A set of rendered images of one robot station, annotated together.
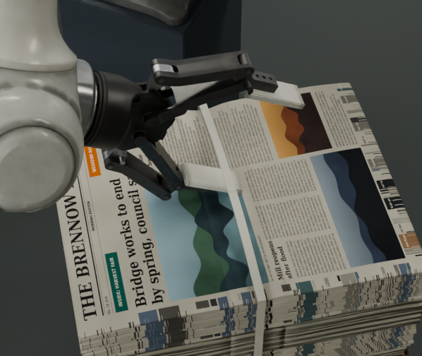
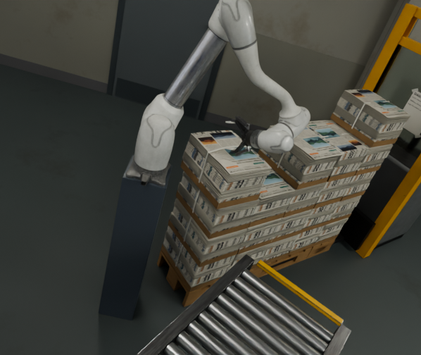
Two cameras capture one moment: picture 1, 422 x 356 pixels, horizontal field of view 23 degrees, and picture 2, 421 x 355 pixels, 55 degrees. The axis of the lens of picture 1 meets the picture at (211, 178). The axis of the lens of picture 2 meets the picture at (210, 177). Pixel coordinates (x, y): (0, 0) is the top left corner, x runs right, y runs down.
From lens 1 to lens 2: 2.32 m
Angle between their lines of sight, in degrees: 82
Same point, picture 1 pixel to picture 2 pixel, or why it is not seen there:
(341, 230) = (229, 137)
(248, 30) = not seen: outside the picture
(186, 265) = (249, 155)
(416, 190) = (41, 238)
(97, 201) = (243, 165)
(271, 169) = (220, 144)
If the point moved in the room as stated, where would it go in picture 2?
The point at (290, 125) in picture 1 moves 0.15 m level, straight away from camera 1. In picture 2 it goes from (208, 141) to (181, 138)
